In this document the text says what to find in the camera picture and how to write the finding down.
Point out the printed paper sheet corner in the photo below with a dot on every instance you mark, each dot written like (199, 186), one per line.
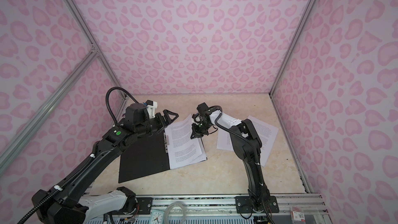
(181, 149)

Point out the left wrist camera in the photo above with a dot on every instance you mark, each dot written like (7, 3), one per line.
(151, 107)

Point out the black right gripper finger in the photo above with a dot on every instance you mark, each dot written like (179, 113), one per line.
(205, 133)
(194, 134)

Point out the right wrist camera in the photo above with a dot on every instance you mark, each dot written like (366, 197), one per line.
(205, 111)

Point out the aluminium corner post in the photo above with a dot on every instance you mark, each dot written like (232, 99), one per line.
(299, 30)
(88, 34)

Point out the small teal clock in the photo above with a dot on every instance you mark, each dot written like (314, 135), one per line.
(156, 217)

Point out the red white label box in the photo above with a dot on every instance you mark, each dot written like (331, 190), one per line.
(297, 215)

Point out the clear tube loop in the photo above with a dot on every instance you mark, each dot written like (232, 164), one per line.
(177, 207)

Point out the aluminium diagonal frame bar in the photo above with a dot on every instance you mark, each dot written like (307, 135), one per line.
(21, 139)

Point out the aluminium corner post right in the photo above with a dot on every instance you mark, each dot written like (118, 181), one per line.
(299, 30)

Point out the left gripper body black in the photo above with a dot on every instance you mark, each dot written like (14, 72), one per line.
(154, 125)

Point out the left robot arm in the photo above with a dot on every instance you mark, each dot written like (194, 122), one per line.
(62, 203)

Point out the grey and black file folder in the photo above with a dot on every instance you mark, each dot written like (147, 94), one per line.
(144, 158)

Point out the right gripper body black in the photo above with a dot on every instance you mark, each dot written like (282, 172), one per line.
(202, 125)

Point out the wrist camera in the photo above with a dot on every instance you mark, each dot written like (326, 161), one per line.
(151, 107)
(205, 111)

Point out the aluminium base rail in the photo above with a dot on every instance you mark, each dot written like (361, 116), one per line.
(226, 209)

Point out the aluminium corner post left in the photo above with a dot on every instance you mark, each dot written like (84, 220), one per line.
(88, 34)

